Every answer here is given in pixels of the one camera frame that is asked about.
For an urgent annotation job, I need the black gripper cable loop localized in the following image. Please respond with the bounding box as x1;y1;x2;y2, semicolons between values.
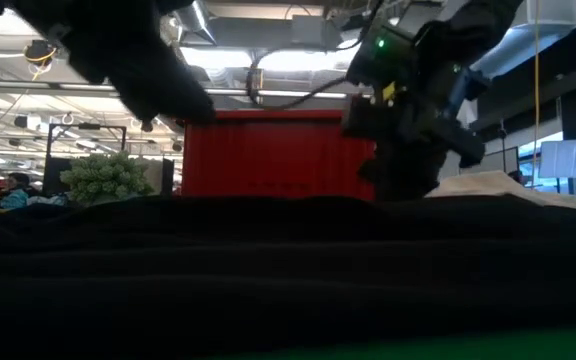
245;49;364;112

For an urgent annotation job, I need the red plastic bin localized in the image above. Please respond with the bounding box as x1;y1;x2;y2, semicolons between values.
181;109;377;201

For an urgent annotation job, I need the artificial green potted plant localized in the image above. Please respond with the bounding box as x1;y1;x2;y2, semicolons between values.
59;151;155;206

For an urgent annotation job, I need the silver ventilation duct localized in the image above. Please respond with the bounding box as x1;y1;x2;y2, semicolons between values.
169;0;217;46

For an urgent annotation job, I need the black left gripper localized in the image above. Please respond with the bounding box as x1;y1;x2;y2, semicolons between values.
60;0;217;126

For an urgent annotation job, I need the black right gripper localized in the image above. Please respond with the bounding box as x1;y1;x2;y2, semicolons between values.
342;92;487;201

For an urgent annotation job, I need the black metal frame stand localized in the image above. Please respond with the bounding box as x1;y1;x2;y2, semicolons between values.
44;122;128;199

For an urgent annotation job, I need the cream garment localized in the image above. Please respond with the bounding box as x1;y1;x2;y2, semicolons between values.
425;170;576;219

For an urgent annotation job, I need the long ceiling light tube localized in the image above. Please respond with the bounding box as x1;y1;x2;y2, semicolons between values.
0;79;369;100

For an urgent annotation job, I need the black garment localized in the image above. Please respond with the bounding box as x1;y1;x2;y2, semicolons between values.
0;193;576;360

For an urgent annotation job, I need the white screen panel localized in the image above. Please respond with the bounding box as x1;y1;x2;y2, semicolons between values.
537;138;576;180

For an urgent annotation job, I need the grey partition panel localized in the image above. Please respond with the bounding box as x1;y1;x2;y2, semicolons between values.
460;146;521;176

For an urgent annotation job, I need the person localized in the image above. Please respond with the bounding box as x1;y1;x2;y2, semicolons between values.
0;172;33;210

